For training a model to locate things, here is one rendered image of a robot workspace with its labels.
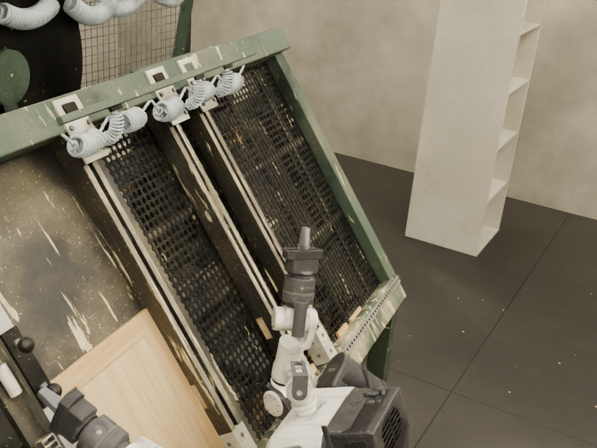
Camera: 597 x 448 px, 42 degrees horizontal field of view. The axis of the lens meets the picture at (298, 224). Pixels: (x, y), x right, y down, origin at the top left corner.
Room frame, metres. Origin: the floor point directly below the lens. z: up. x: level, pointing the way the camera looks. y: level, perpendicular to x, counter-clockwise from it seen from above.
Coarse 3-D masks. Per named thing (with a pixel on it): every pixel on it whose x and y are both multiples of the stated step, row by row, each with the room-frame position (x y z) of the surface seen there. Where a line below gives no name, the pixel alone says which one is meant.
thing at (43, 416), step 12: (0, 312) 1.56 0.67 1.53; (0, 324) 1.54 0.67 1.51; (12, 324) 1.57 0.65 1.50; (0, 348) 1.52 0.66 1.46; (12, 360) 1.51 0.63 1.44; (12, 372) 1.51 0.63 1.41; (24, 384) 1.50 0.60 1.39; (24, 396) 1.50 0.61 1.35; (36, 408) 1.48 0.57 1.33; (48, 408) 1.49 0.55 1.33; (48, 420) 1.47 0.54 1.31; (48, 432) 1.47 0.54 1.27; (60, 444) 1.46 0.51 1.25; (72, 444) 1.47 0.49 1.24
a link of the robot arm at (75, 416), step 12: (72, 396) 1.31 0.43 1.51; (60, 408) 1.30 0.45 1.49; (72, 408) 1.30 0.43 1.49; (84, 408) 1.31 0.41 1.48; (96, 408) 1.32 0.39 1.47; (60, 420) 1.30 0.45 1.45; (72, 420) 1.29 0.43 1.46; (84, 420) 1.29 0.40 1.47; (96, 420) 1.29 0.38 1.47; (108, 420) 1.31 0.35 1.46; (60, 432) 1.30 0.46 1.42; (72, 432) 1.29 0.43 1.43; (84, 432) 1.27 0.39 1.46; (96, 432) 1.27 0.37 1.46; (108, 432) 1.28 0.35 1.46; (84, 444) 1.26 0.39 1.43; (96, 444) 1.25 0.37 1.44
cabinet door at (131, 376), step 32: (128, 320) 1.88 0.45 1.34; (96, 352) 1.72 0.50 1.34; (128, 352) 1.80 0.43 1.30; (160, 352) 1.88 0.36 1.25; (64, 384) 1.58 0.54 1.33; (96, 384) 1.66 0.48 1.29; (128, 384) 1.73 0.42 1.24; (160, 384) 1.81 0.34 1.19; (128, 416) 1.67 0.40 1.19; (160, 416) 1.74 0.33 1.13; (192, 416) 1.82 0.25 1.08
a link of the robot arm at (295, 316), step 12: (288, 300) 1.87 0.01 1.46; (300, 300) 1.86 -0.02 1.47; (312, 300) 1.89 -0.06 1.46; (276, 312) 1.86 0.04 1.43; (288, 312) 1.86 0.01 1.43; (300, 312) 1.83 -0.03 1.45; (276, 324) 1.84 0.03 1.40; (288, 324) 1.85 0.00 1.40; (300, 324) 1.82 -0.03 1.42; (300, 336) 1.81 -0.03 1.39
